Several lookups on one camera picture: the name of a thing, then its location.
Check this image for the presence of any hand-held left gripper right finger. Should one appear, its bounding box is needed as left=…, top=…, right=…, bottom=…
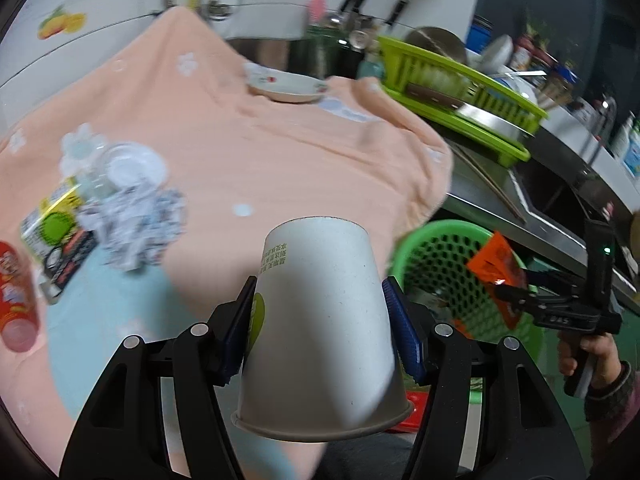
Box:
left=381, top=276, right=586, bottom=480

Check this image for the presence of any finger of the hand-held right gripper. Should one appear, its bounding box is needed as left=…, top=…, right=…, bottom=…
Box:
left=522, top=269, right=585, bottom=293
left=492, top=284, right=546, bottom=315

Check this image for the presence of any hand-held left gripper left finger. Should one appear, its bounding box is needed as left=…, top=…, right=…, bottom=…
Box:
left=59, top=275, right=258, bottom=480

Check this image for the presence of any orange snack packet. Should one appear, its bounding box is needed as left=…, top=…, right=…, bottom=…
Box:
left=466, top=231, right=527, bottom=328

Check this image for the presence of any white paper cup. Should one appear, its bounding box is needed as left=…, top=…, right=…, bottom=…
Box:
left=231, top=216, right=415, bottom=443

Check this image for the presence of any green plastic basket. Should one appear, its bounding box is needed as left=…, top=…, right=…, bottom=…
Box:
left=387, top=220, right=543, bottom=386

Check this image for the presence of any printed paper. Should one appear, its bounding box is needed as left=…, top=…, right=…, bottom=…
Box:
left=82, top=187, right=188, bottom=273

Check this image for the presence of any clear plastic bottle yellow label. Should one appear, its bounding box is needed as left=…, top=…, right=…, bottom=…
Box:
left=20, top=142, right=168, bottom=306

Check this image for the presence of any red snack can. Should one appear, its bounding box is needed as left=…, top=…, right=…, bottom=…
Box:
left=0, top=241, right=40, bottom=353

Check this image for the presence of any person's right forearm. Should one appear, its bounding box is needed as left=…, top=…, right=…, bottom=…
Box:
left=582, top=360, right=640, bottom=480

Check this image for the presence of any person's right hand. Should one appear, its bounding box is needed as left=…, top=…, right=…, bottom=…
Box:
left=557, top=332, right=628, bottom=389

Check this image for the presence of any red plastic stool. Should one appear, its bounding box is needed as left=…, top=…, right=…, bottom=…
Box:
left=395, top=390, right=437, bottom=433

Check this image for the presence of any steel sink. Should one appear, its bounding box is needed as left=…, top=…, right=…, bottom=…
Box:
left=510, top=160, right=601, bottom=241

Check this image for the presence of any wooden chopstick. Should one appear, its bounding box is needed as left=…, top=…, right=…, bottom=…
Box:
left=457, top=142, right=528, bottom=225
left=450, top=141, right=521, bottom=221

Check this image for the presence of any blue white detergent bottle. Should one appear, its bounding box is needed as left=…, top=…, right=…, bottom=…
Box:
left=622, top=119, right=640, bottom=178

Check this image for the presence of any white pump soap bottle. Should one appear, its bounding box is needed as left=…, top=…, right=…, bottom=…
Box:
left=611, top=115, right=632, bottom=161

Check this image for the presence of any steel faucet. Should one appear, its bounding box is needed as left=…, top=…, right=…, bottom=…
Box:
left=585, top=95, right=617, bottom=166

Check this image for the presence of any peach flower-print blanket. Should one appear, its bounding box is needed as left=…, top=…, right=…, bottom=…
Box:
left=0, top=7, right=453, bottom=471

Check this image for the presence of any white bowl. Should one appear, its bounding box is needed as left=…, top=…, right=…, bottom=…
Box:
left=480, top=35, right=516, bottom=68

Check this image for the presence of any green plastic dish rack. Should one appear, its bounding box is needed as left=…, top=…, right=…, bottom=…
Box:
left=377, top=35, right=548, bottom=167

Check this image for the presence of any blue plastic container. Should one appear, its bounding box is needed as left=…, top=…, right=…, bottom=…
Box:
left=466, top=17, right=493, bottom=56

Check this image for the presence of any steel bowl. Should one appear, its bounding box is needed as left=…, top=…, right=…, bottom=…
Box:
left=402, top=26, right=468, bottom=61

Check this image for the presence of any white plate with red print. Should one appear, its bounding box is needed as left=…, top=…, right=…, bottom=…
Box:
left=243, top=62, right=329, bottom=104

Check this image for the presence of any dark green utensil holder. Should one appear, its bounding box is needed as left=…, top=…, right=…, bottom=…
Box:
left=295, top=25, right=361, bottom=81

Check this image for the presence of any steel cleaver wooden handle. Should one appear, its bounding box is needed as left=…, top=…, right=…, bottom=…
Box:
left=406, top=84, right=533, bottom=138

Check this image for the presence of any black-handled knife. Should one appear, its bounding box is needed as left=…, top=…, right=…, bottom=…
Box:
left=384, top=0, right=408, bottom=28
left=339, top=0, right=373, bottom=23

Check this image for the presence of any orange fruit wall sticker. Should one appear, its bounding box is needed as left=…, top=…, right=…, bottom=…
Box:
left=37, top=5, right=87, bottom=41

